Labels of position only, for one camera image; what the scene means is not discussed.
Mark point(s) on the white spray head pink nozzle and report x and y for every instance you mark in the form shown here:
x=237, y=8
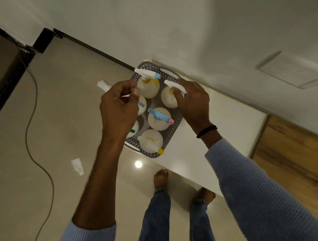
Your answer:
x=103, y=86

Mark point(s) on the spray bottle blue nozzle yellow collar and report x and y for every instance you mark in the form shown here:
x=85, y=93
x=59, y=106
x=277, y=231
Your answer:
x=148, y=90

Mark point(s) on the person's right thumb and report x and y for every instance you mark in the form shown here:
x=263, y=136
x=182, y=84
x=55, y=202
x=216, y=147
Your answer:
x=177, y=97

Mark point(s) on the white paper scrap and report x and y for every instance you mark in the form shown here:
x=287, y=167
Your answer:
x=77, y=166

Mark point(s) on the white spray bottle blue nozzle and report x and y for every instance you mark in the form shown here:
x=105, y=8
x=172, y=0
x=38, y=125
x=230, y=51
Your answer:
x=141, y=106

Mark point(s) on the person's right foot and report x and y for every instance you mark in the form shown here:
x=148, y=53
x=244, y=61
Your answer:
x=205, y=196

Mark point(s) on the spray bottle blue trigger pink nozzle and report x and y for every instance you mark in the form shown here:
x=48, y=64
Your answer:
x=157, y=123

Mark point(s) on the blue jeans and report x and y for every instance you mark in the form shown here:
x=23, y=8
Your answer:
x=156, y=218

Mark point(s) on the white wall switch plate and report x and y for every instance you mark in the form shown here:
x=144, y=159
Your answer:
x=289, y=70

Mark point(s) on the person's foot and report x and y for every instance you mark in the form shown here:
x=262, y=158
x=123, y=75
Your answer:
x=161, y=179
x=205, y=196

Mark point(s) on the brown wooden door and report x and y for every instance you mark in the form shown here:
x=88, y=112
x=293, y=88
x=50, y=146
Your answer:
x=285, y=159

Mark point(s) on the person's right hand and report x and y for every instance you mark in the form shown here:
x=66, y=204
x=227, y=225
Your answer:
x=196, y=106

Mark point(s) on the black door frame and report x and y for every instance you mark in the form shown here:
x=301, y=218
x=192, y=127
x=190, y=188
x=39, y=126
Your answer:
x=15, y=67

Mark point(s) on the person's left hand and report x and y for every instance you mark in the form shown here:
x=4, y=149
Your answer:
x=116, y=116

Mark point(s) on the spray bottle white trigger yellow nozzle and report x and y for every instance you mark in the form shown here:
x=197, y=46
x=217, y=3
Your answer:
x=149, y=145

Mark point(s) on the person's left foot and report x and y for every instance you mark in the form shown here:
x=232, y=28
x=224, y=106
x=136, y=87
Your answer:
x=161, y=179

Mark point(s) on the white spray bottle green nozzle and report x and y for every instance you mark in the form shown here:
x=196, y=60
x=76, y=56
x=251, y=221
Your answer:
x=133, y=130

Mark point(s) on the black wristband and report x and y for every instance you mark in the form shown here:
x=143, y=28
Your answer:
x=207, y=130

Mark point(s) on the grey perforated plastic basket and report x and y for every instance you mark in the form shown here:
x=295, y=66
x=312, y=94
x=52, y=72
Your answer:
x=172, y=132

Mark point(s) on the person's right forearm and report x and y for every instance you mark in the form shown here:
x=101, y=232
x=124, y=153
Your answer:
x=248, y=188

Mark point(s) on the person's left forearm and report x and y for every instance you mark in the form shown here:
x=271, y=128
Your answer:
x=99, y=188

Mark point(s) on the person's left thumb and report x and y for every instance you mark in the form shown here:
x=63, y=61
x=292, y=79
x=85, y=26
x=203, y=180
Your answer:
x=135, y=98

